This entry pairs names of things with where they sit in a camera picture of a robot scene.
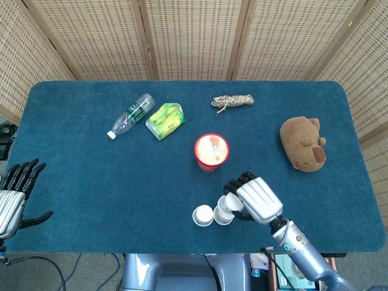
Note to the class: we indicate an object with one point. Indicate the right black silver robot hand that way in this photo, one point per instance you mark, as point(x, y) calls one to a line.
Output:
point(260, 200)

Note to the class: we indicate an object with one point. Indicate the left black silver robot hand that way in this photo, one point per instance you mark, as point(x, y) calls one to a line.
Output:
point(9, 209)

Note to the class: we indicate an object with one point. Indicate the white paper cup fern print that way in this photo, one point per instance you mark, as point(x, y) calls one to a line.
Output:
point(221, 216)

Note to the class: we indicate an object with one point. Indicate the white paper cup blue flowers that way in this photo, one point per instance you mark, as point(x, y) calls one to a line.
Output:
point(202, 214)

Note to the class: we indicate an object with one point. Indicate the orange instant noodle cup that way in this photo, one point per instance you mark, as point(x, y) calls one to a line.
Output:
point(212, 148)

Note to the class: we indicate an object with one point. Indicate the colourful snack package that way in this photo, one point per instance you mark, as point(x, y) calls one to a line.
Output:
point(259, 263)

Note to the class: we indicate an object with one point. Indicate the brown capybara plush toy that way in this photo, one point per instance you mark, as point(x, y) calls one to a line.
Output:
point(298, 139)

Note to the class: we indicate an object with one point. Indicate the teal product box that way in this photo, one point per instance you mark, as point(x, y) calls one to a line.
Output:
point(282, 272)

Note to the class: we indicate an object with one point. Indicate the pink storage crate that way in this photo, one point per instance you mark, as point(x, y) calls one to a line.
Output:
point(271, 276)

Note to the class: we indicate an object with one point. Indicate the blue felt table mat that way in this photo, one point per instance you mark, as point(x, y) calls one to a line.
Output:
point(106, 188)

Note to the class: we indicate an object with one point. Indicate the grey robot torso base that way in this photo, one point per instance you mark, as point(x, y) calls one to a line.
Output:
point(169, 272)

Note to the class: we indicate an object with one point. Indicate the green yellow tissue pack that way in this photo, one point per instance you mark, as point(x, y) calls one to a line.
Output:
point(165, 121)

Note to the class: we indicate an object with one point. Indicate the woven bamboo screen panel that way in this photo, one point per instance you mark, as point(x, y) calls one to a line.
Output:
point(24, 60)
point(291, 39)
point(363, 75)
point(97, 39)
point(194, 39)

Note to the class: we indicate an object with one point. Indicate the clear plastic water bottle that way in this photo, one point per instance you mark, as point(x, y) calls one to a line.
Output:
point(130, 116)

